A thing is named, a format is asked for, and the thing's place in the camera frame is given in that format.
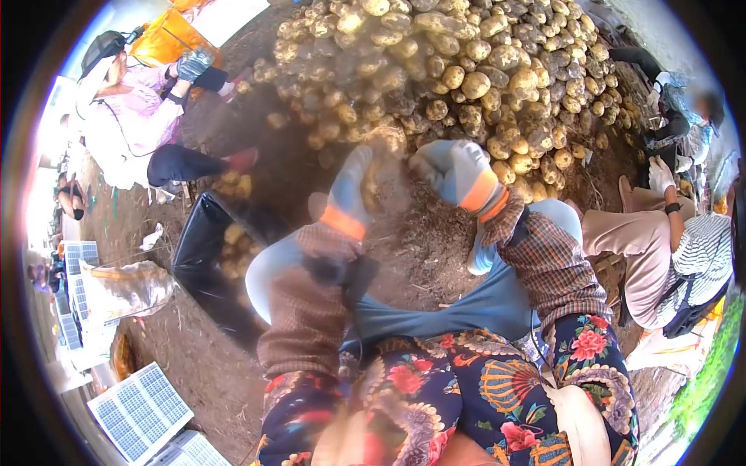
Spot person's right fingers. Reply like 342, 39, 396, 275
408, 139, 492, 196

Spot clear sack of potatoes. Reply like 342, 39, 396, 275
78, 260, 179, 327

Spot person's body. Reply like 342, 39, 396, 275
256, 315, 640, 466

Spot white sheet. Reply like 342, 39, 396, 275
191, 0, 272, 49

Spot person's left hand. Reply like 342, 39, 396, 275
319, 146, 377, 241

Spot large pile of potatoes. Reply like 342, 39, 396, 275
253, 0, 642, 203

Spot small heap of potatoes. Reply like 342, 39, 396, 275
211, 169, 254, 200

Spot stack of white crates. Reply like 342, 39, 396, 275
54, 240, 117, 369

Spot white plastic crate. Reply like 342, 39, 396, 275
87, 361, 196, 464
146, 430, 234, 466

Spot orange sack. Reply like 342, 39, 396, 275
128, 7, 223, 68

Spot person's left fingers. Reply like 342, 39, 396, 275
332, 146, 377, 196

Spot single yellow potato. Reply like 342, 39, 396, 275
361, 163, 382, 212

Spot black plastic bag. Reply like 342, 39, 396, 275
171, 191, 304, 351

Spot person's right hand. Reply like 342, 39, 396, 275
408, 139, 511, 223

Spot heap of bagged potatoes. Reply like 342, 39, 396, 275
218, 221, 264, 282

